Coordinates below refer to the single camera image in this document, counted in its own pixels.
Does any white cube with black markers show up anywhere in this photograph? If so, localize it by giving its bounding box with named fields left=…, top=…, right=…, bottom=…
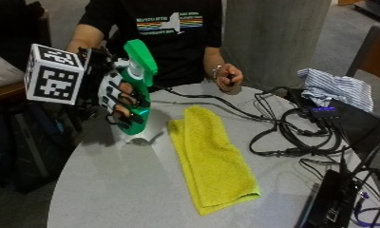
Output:
left=23, top=43, right=87, bottom=105

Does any black electronic box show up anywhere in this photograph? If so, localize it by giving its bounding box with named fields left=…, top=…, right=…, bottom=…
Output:
left=299, top=169, right=365, bottom=228

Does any black backpack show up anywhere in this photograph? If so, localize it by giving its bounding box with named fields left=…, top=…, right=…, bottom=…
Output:
left=0, top=103, right=84, bottom=195

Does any grey concrete pillar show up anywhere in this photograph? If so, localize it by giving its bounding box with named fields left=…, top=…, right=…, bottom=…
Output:
left=219, top=0, right=333, bottom=91

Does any brown wooden chair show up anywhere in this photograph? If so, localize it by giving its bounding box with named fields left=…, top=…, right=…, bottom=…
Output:
left=345, top=25, right=380, bottom=86

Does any striped white blue cloth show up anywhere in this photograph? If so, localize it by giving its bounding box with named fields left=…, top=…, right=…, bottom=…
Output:
left=296, top=67, right=374, bottom=113

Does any yellow towel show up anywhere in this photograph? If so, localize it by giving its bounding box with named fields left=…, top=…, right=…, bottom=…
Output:
left=167, top=104, right=263, bottom=217

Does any bundle of black cables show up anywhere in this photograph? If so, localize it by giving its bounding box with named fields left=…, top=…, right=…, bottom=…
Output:
left=149, top=85, right=380, bottom=179

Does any black hub with blue lights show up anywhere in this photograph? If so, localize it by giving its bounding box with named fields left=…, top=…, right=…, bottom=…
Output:
left=308, top=105, right=342, bottom=120

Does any purple cable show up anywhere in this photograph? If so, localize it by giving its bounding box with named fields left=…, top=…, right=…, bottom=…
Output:
left=353, top=191, right=380, bottom=228

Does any wooden bench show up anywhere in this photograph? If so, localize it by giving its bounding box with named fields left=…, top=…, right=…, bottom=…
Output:
left=0, top=81, right=30, bottom=104

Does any the person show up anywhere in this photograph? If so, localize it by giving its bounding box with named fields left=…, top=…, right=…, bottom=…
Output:
left=64, top=0, right=244, bottom=93

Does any silver bracelet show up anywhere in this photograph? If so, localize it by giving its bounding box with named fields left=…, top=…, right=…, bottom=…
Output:
left=211, top=64, right=223, bottom=81

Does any green spray bottle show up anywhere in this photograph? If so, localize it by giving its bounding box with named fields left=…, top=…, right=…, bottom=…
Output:
left=112, top=38, right=160, bottom=136

